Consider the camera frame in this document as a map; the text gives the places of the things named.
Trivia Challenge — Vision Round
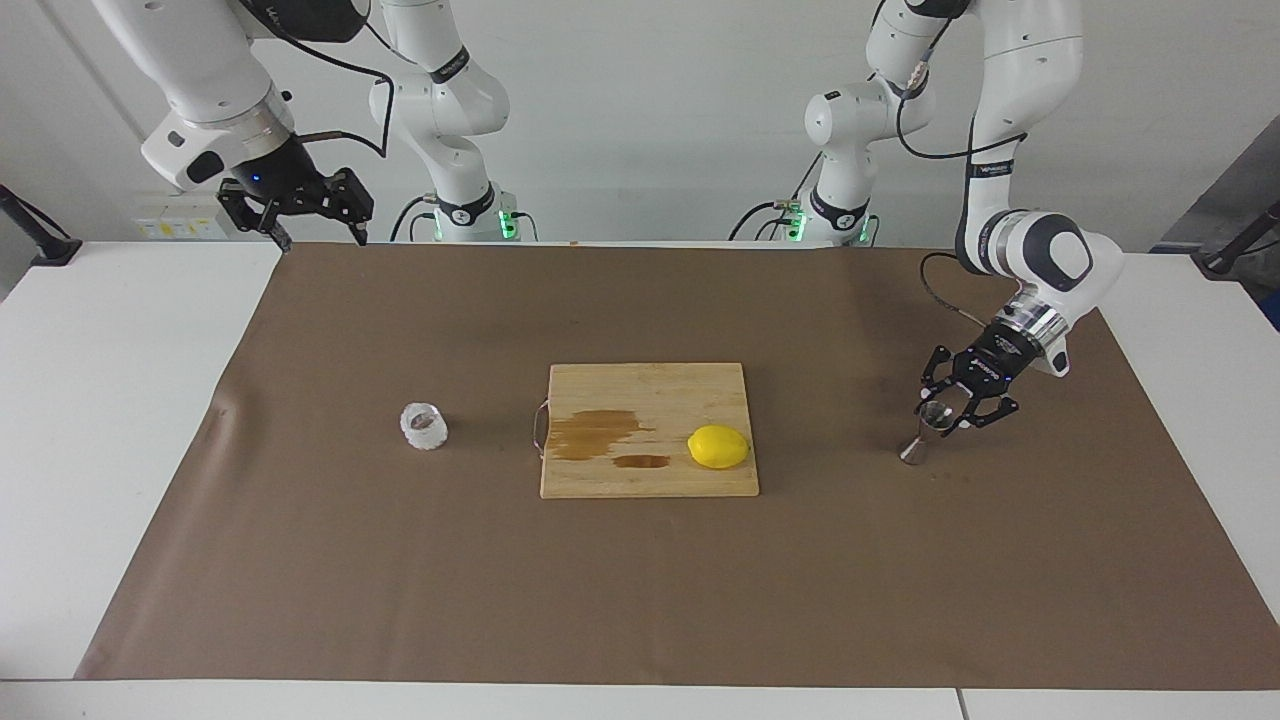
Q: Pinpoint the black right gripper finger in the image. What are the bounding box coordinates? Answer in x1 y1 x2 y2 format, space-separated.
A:
335 170 376 246
255 200 293 253

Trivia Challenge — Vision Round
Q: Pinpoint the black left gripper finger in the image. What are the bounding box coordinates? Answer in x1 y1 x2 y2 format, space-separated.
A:
918 345 953 411
950 395 1021 433

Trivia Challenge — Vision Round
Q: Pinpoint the steel double jigger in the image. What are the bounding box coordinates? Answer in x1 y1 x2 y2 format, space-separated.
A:
899 401 956 466

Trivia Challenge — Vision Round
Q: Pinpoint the small clear glass cup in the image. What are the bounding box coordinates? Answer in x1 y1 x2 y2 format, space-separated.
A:
399 401 449 452

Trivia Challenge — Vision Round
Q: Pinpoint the black clamp stand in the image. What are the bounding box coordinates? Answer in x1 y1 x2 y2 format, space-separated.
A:
1200 200 1280 279
0 183 83 267

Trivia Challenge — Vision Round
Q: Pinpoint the yellow lemon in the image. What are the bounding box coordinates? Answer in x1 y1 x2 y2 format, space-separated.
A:
687 424 751 470

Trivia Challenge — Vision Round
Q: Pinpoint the wooden cutting board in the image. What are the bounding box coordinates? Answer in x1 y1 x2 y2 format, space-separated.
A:
531 362 761 499

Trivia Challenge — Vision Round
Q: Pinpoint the brown paper table mat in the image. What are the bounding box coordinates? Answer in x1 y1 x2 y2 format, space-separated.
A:
75 240 1280 691

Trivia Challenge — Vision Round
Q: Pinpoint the black base cable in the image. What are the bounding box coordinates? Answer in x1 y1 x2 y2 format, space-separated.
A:
388 193 441 244
728 200 803 244

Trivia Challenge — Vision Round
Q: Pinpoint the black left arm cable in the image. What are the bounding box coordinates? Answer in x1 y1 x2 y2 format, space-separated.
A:
893 0 1031 331

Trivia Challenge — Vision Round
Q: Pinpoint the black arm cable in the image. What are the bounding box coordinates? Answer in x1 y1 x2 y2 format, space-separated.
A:
235 0 393 159
893 0 1031 331

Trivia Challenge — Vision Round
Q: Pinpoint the white wall socket box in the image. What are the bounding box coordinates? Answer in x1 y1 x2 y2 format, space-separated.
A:
133 192 236 241

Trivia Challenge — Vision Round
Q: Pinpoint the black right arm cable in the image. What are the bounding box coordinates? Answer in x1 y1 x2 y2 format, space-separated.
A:
235 0 393 159

